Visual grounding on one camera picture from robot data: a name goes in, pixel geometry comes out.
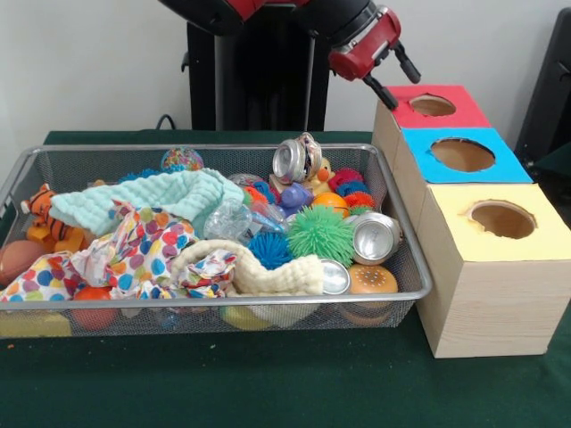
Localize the smooth silver can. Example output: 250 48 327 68
351 211 403 266

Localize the brown toy football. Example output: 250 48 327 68
0 239 46 288

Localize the wooden box with three holes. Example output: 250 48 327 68
370 85 571 359

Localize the toy burger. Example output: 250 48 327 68
346 263 400 300

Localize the mint green fuzzy cloth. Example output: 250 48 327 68
49 168 246 237

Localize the blue spiky rubber ball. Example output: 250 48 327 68
247 232 295 271

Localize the polka dot colourful cloth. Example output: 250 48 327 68
0 203 237 304

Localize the clear crumpled plastic bottle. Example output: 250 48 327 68
203 198 255 243

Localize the cream knitted cloth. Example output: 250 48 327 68
170 239 325 297

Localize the shallow wire mesh bin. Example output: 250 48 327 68
0 143 434 338

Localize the green spiky rubber ball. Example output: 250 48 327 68
285 205 356 267

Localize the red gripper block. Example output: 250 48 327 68
328 7 421 111

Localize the crushed silver can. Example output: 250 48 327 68
272 132 324 186

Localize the small orange basketball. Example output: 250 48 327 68
310 192 351 218

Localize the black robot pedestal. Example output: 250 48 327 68
183 18 338 133

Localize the black upright panel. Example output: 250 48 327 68
516 7 571 179

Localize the dark green side table cloth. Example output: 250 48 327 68
534 141 571 179

